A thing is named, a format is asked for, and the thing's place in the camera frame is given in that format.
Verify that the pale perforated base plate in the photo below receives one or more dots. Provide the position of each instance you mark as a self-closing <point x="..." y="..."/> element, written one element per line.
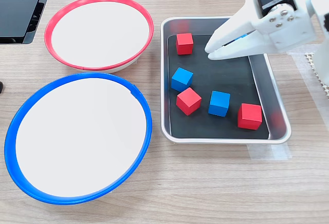
<point x="311" y="62"/>

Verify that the red-rimmed white plate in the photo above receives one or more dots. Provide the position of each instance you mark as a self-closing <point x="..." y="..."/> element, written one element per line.
<point x="100" y="34"/>

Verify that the small black object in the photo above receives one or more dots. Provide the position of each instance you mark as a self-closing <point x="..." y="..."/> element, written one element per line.
<point x="1" y="87"/>

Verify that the blue-rimmed white plate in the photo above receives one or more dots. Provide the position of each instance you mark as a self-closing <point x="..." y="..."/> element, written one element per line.
<point x="79" y="136"/>

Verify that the blue cube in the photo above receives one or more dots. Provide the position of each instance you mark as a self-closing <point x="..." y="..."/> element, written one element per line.
<point x="219" y="104"/>
<point x="181" y="79"/>
<point x="242" y="36"/>

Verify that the black electronic device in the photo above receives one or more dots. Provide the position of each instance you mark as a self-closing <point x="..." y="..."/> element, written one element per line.
<point x="18" y="13"/>

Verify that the clear tape strip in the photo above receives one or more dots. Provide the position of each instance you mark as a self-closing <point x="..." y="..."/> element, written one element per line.
<point x="270" y="152"/>

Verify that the black tray mat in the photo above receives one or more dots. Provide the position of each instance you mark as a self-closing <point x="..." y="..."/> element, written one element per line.
<point x="218" y="80"/>

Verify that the red cube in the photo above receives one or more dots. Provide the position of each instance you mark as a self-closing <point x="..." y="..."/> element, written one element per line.
<point x="184" y="44"/>
<point x="188" y="102"/>
<point x="249" y="117"/>

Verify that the steel tray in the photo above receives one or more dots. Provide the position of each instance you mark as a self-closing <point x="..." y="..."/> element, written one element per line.
<point x="272" y="100"/>

